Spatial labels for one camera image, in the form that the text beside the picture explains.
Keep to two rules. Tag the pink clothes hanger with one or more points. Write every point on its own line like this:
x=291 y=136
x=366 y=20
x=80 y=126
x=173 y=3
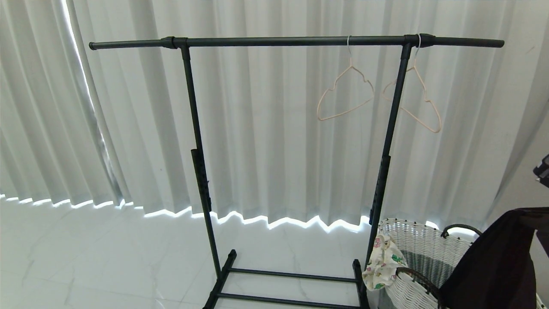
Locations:
x=418 y=120
x=345 y=110

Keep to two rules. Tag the black sleeveless top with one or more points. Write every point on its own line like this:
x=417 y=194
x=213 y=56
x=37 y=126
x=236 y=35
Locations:
x=493 y=266

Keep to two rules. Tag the black clothes rack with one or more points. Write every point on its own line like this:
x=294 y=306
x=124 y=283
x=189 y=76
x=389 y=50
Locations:
x=300 y=41

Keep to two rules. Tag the white laundry basket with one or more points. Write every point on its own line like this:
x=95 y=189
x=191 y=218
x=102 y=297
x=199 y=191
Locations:
x=422 y=249

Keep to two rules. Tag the white curtain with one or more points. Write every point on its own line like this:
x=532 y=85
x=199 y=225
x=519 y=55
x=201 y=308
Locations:
x=279 y=128

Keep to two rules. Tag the cream printed garment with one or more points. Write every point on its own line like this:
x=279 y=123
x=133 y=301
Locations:
x=384 y=262

